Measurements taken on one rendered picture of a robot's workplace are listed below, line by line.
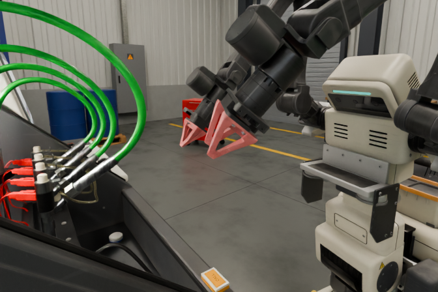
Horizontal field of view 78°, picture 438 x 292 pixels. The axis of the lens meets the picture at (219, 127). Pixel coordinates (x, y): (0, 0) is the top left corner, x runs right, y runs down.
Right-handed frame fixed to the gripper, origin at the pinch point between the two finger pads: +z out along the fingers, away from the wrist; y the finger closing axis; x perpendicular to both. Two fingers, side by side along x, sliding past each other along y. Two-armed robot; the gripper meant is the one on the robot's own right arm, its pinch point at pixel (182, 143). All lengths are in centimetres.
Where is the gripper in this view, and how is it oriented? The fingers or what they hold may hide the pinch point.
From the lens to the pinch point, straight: 79.9
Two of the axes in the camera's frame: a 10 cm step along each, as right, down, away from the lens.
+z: -5.7, 8.1, -0.9
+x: 6.4, 3.8, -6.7
